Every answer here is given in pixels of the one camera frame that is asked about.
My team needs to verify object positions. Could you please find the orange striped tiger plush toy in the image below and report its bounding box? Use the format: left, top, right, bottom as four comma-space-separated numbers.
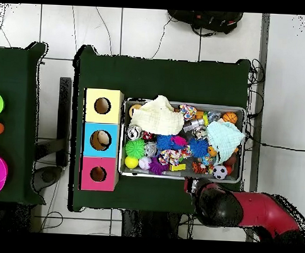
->
191, 160, 209, 174

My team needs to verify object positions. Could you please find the colourful knotted cloth toy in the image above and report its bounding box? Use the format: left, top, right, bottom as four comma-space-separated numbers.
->
157, 144, 193, 167

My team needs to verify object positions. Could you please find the multicolour spiky caterpillar toy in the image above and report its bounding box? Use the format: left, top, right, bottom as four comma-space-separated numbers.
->
155, 134, 189, 151

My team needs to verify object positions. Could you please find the shallow mesh bin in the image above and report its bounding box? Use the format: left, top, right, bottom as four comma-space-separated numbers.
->
117, 98, 247, 185

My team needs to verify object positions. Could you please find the wooden box with three holes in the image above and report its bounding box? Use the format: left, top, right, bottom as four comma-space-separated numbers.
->
78, 87, 125, 192

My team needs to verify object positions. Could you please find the small soccer ball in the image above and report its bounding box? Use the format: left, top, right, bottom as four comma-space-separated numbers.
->
211, 164, 228, 180

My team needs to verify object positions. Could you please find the blue spiky toy with eyes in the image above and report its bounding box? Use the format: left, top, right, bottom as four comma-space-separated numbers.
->
188, 137, 210, 158

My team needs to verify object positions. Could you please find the mint green cloth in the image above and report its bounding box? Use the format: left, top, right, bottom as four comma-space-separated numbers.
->
204, 120, 246, 166

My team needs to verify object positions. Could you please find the yellow ball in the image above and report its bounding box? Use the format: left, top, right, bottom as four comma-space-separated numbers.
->
124, 156, 140, 170

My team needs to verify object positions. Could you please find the green spiky ball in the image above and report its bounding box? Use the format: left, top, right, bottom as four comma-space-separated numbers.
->
124, 138, 147, 160

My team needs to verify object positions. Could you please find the crushed silver can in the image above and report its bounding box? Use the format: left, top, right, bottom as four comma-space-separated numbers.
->
126, 124, 143, 141

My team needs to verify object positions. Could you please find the cream yellow cloth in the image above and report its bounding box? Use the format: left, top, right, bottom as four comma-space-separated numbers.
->
129, 93, 186, 136

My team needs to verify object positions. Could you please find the small orange basketball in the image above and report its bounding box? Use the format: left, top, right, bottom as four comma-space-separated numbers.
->
221, 110, 238, 124

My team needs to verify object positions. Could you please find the black stand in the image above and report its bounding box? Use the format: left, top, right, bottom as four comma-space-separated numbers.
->
32, 75, 73, 195

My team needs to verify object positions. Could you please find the dark green tablecloth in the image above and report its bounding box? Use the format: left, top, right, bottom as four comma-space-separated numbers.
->
0, 40, 54, 206
67, 44, 252, 220

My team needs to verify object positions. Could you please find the black backpack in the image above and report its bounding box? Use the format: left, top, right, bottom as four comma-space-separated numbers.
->
166, 9, 245, 39

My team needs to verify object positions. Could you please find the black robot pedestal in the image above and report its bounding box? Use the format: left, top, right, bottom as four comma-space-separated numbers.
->
120, 209, 182, 239

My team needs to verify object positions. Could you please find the black floor cable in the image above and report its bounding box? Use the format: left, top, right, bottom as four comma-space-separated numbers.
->
245, 131, 305, 153

